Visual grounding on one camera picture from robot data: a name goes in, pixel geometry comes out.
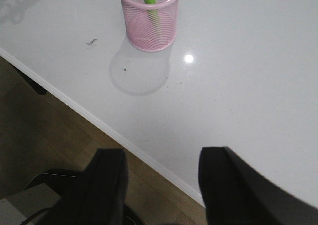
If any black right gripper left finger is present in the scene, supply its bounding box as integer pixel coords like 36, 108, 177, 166
43, 149, 128, 225

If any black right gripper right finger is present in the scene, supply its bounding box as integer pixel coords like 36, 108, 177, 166
198, 147, 318, 225

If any black robot base device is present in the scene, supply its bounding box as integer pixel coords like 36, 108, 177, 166
0, 169, 142, 225

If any pink mesh pen holder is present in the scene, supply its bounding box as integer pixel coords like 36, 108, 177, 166
120, 0, 179, 52

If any black table leg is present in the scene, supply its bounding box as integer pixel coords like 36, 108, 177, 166
12, 65, 47, 95

